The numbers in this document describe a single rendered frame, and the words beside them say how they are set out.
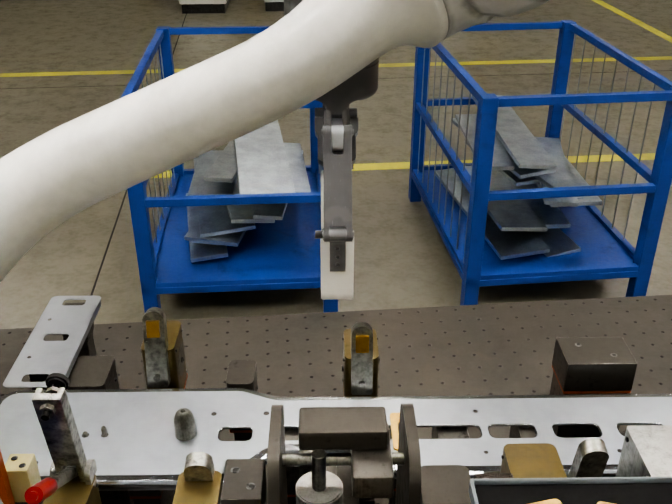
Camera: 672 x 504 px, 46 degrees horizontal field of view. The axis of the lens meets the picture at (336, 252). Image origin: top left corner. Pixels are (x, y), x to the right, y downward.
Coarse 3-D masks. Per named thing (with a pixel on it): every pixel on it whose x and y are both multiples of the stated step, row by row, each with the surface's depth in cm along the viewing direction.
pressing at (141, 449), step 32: (0, 416) 126; (32, 416) 126; (96, 416) 126; (128, 416) 126; (160, 416) 126; (224, 416) 126; (256, 416) 126; (288, 416) 126; (416, 416) 126; (448, 416) 126; (480, 416) 126; (512, 416) 126; (544, 416) 126; (576, 416) 126; (608, 416) 126; (640, 416) 126; (0, 448) 120; (32, 448) 120; (96, 448) 120; (128, 448) 120; (160, 448) 120; (192, 448) 120; (224, 448) 120; (256, 448) 120; (288, 448) 119; (448, 448) 120; (480, 448) 120; (576, 448) 120; (608, 448) 120; (128, 480) 113; (160, 480) 113
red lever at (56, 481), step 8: (64, 472) 102; (72, 472) 104; (48, 480) 96; (56, 480) 98; (64, 480) 101; (32, 488) 92; (40, 488) 93; (48, 488) 94; (56, 488) 97; (24, 496) 92; (32, 496) 92; (40, 496) 92; (48, 496) 95
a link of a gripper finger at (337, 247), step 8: (336, 232) 66; (344, 232) 66; (336, 240) 66; (344, 240) 66; (336, 248) 69; (344, 248) 69; (336, 256) 69; (344, 256) 69; (336, 264) 70; (344, 264) 70
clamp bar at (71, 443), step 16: (48, 384) 100; (64, 384) 100; (32, 400) 97; (48, 400) 97; (64, 400) 98; (48, 416) 96; (64, 416) 98; (48, 432) 100; (64, 432) 100; (48, 448) 102; (64, 448) 102; (80, 448) 104; (64, 464) 104; (80, 464) 104; (80, 480) 106
